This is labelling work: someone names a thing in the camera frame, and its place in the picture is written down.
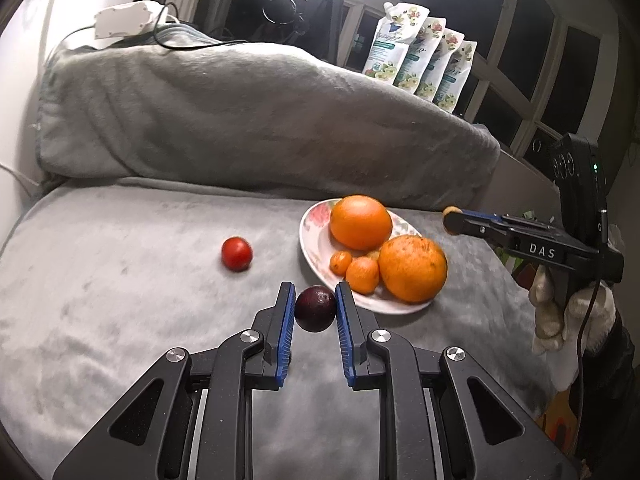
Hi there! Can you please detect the large speckled orange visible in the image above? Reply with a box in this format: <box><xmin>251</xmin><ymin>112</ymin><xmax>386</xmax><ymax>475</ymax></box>
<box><xmin>378</xmin><ymin>235</ymin><xmax>448</xmax><ymax>304</ymax></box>

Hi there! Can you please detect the small orange tangerine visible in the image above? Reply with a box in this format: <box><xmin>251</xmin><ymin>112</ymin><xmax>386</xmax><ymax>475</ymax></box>
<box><xmin>345</xmin><ymin>257</ymin><xmax>380</xmax><ymax>295</ymax></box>

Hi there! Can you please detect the tiny orange kumquat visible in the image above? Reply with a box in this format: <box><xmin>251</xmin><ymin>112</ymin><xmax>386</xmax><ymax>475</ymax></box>
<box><xmin>329</xmin><ymin>250</ymin><xmax>352</xmax><ymax>276</ymax></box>

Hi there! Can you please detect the dark purple plum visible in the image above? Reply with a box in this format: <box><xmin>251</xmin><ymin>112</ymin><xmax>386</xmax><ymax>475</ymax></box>
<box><xmin>294</xmin><ymin>285</ymin><xmax>337</xmax><ymax>333</ymax></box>

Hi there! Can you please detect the red tomato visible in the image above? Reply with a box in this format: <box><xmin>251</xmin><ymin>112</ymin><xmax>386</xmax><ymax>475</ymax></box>
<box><xmin>221</xmin><ymin>236</ymin><xmax>253</xmax><ymax>272</ymax></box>

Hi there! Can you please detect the white gloved right hand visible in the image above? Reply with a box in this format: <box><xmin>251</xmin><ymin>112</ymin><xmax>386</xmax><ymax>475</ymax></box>
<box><xmin>528</xmin><ymin>266</ymin><xmax>616</xmax><ymax>391</ymax></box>

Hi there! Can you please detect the smooth orange on plate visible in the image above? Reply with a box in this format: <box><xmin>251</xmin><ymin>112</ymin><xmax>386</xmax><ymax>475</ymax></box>
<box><xmin>329</xmin><ymin>195</ymin><xmax>393</xmax><ymax>252</ymax></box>

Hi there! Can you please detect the floral refill pouch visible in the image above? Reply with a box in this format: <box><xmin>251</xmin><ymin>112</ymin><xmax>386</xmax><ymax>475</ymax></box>
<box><xmin>362</xmin><ymin>2</ymin><xmax>430</xmax><ymax>84</ymax></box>
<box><xmin>394</xmin><ymin>18</ymin><xmax>447</xmax><ymax>93</ymax></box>
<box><xmin>434</xmin><ymin>40</ymin><xmax>477</xmax><ymax>113</ymax></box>
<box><xmin>414</xmin><ymin>28</ymin><xmax>464</xmax><ymax>102</ymax></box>

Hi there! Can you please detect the white floral oval plate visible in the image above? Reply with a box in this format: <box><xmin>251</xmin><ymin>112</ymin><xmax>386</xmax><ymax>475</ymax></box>
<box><xmin>298</xmin><ymin>198</ymin><xmax>433</xmax><ymax>315</ymax></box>

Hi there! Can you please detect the grey blanket covered cushion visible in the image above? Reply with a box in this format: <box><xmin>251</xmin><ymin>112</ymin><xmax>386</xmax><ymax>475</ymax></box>
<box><xmin>37</xmin><ymin>44</ymin><xmax>500</xmax><ymax>209</ymax></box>

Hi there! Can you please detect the black tripod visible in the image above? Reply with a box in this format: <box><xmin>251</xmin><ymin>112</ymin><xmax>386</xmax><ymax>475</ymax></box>
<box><xmin>294</xmin><ymin>0</ymin><xmax>345</xmax><ymax>65</ymax></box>

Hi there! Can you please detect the white power adapter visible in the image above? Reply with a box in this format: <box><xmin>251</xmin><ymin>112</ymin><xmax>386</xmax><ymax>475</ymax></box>
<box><xmin>94</xmin><ymin>0</ymin><xmax>164</xmax><ymax>39</ymax></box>

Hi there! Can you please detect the black cable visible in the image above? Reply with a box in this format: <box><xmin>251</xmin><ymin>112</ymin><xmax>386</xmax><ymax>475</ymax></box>
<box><xmin>49</xmin><ymin>1</ymin><xmax>252</xmax><ymax>52</ymax></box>

